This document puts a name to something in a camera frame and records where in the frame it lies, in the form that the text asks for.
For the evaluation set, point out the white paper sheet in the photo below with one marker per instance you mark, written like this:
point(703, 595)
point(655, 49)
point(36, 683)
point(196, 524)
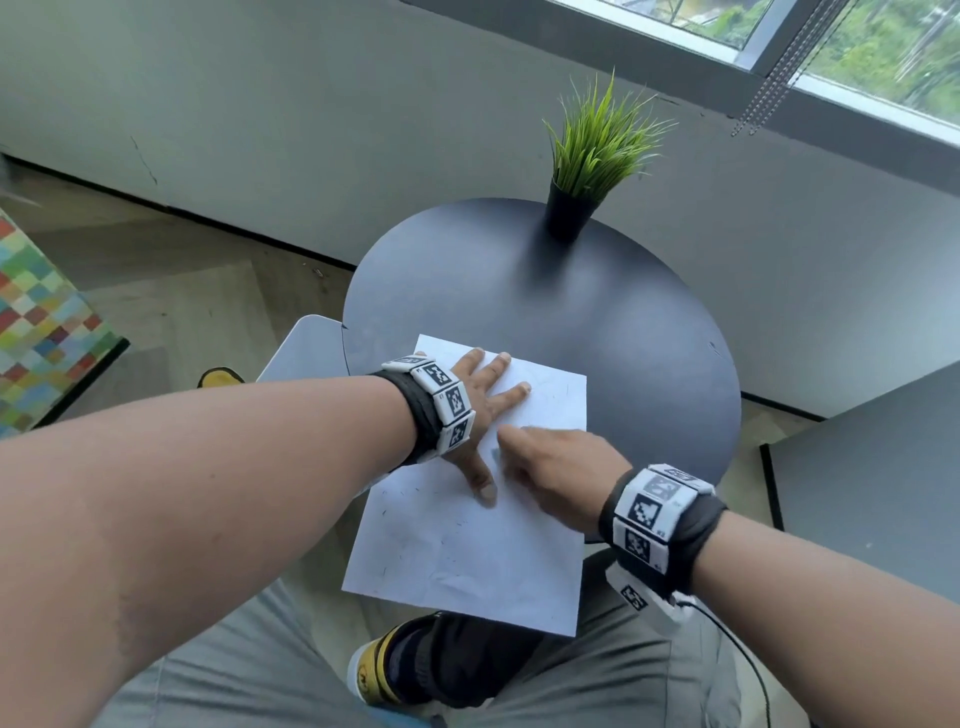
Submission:
point(450, 540)

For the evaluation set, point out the person's right forearm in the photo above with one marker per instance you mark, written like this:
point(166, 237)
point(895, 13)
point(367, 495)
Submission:
point(825, 615)

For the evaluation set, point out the white chair seat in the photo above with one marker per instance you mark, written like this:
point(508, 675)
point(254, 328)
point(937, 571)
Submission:
point(300, 352)

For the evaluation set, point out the person's left middle finger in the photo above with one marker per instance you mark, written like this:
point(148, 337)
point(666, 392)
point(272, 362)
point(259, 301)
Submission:
point(495, 371)

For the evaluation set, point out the green artificial grass plant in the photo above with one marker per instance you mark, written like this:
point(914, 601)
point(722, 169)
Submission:
point(600, 142)

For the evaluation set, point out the dark grey rectangular table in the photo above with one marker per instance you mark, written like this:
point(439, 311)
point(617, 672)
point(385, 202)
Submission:
point(877, 480)

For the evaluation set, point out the grey trousers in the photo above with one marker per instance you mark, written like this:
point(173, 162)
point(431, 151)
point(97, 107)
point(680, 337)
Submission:
point(247, 675)

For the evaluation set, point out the person's right hand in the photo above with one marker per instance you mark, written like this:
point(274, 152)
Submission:
point(570, 472)

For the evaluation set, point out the black right wristband with markers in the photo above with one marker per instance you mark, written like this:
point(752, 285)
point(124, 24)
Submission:
point(652, 525)

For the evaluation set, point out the black plant pot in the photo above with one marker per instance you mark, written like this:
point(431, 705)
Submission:
point(566, 214)

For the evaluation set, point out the black left wristband with markers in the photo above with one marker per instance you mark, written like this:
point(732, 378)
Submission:
point(442, 405)

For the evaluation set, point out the yellow and white shoe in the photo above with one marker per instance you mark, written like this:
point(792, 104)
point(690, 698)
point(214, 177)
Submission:
point(221, 377)
point(371, 664)

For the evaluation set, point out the colourful checkered ottoman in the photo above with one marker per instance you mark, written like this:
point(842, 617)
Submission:
point(41, 322)

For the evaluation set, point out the person's left thumb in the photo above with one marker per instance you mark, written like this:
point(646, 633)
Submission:
point(480, 472)

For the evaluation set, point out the black wristband with markers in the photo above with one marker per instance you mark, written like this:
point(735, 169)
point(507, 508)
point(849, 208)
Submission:
point(652, 525)
point(442, 405)

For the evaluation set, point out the window with grey frame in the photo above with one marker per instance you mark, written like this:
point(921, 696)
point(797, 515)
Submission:
point(862, 52)

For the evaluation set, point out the round black table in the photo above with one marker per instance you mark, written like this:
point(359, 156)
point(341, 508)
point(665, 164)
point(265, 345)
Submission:
point(465, 285)

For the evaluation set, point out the person's right fingers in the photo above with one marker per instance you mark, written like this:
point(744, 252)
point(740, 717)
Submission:
point(521, 442)

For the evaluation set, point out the person's left hand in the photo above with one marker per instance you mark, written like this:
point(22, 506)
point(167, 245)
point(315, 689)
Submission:
point(480, 409)

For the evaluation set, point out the person's left forearm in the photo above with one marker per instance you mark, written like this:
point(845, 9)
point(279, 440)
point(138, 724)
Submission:
point(187, 510)

